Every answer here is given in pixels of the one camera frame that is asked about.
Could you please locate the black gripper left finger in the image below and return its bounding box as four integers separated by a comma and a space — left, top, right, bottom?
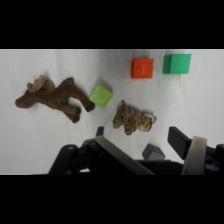
94, 126, 156, 175

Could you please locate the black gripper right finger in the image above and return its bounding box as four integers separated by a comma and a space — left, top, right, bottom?
167, 126, 208, 175

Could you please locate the dark green block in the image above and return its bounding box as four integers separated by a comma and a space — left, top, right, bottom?
162, 53, 193, 75

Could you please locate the small gray block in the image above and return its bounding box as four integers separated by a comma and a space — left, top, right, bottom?
141, 143, 167, 161

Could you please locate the light green block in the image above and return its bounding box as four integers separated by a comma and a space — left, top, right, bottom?
89, 84, 115, 109

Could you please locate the red block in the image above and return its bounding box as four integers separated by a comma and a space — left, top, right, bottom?
130, 58, 155, 80

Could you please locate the striped tiger plush toy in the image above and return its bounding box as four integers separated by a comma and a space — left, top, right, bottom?
112, 99, 158, 136

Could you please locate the brown moose plush toy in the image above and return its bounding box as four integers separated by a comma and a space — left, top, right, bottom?
14, 74, 96, 124

